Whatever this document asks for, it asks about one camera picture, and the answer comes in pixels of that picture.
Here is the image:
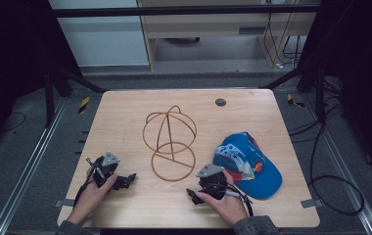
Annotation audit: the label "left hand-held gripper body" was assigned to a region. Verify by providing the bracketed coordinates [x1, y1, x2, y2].
[90, 151, 121, 189]

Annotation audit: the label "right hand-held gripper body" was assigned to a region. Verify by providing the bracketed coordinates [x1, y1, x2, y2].
[196, 163, 238, 201]

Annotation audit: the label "blue baseball cap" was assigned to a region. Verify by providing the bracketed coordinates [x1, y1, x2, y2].
[211, 131, 284, 201]

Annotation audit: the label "brown wire hat stand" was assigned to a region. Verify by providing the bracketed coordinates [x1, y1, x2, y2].
[142, 105, 198, 183]

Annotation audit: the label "person's right hand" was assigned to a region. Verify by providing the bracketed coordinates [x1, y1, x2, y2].
[196, 169, 250, 227]

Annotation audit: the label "person's left hand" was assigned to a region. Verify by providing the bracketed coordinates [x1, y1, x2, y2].
[70, 165, 119, 225]

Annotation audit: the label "grey tape tab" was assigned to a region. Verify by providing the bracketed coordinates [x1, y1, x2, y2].
[300, 197, 325, 210]
[54, 198, 76, 209]

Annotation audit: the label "yellow black striped tape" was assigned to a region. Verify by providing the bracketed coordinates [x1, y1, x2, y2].
[77, 96, 91, 115]
[286, 93, 306, 109]

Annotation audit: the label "black metal stand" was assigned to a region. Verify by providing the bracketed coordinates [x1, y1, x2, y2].
[42, 61, 110, 129]
[259, 60, 327, 124]

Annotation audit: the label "white cabinet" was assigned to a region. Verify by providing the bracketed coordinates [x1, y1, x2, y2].
[48, 0, 150, 69]

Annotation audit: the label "black curtain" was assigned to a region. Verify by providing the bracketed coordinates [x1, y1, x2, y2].
[299, 0, 372, 182]
[0, 0, 81, 158]

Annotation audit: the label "wooden desk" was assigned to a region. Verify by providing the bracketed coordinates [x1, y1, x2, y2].
[137, 0, 322, 71]

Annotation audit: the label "black horizontal bar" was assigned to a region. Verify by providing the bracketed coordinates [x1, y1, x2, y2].
[51, 4, 321, 19]

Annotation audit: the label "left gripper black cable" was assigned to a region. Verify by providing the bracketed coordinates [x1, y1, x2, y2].
[72, 157, 101, 209]

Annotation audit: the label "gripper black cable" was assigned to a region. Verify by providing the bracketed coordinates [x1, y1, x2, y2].
[226, 183, 255, 218]
[72, 157, 101, 209]

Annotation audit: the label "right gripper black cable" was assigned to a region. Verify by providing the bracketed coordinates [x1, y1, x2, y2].
[226, 183, 255, 218]

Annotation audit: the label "silver metal rail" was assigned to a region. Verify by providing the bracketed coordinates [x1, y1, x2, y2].
[0, 97, 70, 235]
[301, 93, 372, 235]

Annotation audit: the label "thin black floor cable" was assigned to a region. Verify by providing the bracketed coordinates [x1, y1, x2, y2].
[0, 111, 27, 133]

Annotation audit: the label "looped black floor cable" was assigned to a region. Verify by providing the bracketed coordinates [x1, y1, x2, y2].
[306, 120, 366, 217]

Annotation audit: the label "straight black floor cables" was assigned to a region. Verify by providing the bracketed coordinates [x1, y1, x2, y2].
[287, 93, 343, 145]

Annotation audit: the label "hanging black desk cables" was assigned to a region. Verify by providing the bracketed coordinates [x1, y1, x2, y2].
[262, 12, 303, 71]

